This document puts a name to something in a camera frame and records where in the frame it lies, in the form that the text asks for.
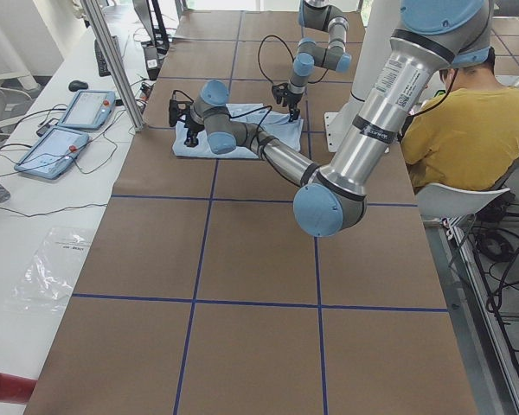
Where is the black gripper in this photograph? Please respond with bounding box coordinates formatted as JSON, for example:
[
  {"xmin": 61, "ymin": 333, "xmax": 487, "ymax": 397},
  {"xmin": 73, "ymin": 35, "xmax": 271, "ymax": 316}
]
[
  {"xmin": 184, "ymin": 114, "xmax": 204, "ymax": 148},
  {"xmin": 284, "ymin": 88, "xmax": 304, "ymax": 123}
]

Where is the light blue button-up shirt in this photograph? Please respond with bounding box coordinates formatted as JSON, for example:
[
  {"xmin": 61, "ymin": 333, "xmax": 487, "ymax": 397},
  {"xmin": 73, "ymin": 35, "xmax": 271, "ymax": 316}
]
[{"xmin": 172, "ymin": 102, "xmax": 304, "ymax": 160}]

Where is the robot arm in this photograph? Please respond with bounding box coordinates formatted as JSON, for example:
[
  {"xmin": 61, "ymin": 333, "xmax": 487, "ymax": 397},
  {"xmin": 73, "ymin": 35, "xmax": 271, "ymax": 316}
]
[
  {"xmin": 170, "ymin": 1, "xmax": 494, "ymax": 237},
  {"xmin": 282, "ymin": 1, "xmax": 352, "ymax": 122}
]

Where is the blue teach pendant far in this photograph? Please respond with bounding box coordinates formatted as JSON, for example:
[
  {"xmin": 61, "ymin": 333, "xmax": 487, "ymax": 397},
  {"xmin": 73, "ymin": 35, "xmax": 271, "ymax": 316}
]
[{"xmin": 58, "ymin": 90, "xmax": 116, "ymax": 131}]

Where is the blue teach pendant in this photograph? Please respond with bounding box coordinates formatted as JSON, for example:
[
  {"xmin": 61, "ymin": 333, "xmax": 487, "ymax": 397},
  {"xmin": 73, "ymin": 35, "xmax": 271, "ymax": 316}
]
[
  {"xmin": 14, "ymin": 126, "xmax": 90, "ymax": 180},
  {"xmin": 58, "ymin": 90, "xmax": 116, "ymax": 131}
]

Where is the black keyboard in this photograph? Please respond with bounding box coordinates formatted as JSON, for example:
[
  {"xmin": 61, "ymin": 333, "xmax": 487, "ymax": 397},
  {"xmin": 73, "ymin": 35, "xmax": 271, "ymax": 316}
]
[{"xmin": 93, "ymin": 40, "xmax": 111, "ymax": 77}]

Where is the black computer mouse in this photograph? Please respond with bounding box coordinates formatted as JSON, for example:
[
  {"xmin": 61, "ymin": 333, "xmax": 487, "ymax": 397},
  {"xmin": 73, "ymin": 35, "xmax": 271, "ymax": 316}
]
[{"xmin": 68, "ymin": 80, "xmax": 89, "ymax": 92}]

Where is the blue teach pendant near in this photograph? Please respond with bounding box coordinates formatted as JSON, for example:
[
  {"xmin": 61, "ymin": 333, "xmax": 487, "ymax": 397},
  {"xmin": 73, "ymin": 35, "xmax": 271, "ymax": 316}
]
[{"xmin": 14, "ymin": 126, "xmax": 90, "ymax": 180}]

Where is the white chair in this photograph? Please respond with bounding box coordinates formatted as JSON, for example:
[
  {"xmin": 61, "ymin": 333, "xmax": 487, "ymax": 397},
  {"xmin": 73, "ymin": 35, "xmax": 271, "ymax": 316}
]
[{"xmin": 415, "ymin": 183, "xmax": 509, "ymax": 227}]

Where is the person in yellow shirt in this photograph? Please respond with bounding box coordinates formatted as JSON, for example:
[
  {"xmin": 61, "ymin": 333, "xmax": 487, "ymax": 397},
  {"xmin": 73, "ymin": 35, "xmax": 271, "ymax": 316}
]
[{"xmin": 401, "ymin": 50, "xmax": 519, "ymax": 192}]

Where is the clear plastic bag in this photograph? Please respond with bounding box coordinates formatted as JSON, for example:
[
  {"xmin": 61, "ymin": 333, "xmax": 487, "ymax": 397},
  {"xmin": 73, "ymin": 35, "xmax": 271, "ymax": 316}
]
[{"xmin": 4, "ymin": 227, "xmax": 96, "ymax": 316}]

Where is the red cylinder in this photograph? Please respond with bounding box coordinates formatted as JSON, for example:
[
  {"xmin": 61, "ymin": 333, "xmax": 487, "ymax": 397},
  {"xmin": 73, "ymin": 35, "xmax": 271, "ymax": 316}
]
[{"xmin": 0, "ymin": 372, "xmax": 37, "ymax": 405}]

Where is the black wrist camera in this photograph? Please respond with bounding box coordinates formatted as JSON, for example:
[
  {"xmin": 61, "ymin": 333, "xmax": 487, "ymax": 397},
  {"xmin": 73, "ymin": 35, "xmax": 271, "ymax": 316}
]
[
  {"xmin": 271, "ymin": 82, "xmax": 288, "ymax": 107},
  {"xmin": 168, "ymin": 89, "xmax": 194, "ymax": 127}
]

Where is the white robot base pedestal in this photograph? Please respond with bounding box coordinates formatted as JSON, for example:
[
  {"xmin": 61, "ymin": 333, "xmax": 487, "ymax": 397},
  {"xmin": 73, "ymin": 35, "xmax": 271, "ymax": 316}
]
[{"xmin": 324, "ymin": 0, "xmax": 401, "ymax": 153}]

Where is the aluminium frame post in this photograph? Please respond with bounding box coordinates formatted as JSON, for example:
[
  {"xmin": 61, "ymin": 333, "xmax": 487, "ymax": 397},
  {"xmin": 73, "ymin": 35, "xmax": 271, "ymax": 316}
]
[{"xmin": 80, "ymin": 0, "xmax": 144, "ymax": 132}]

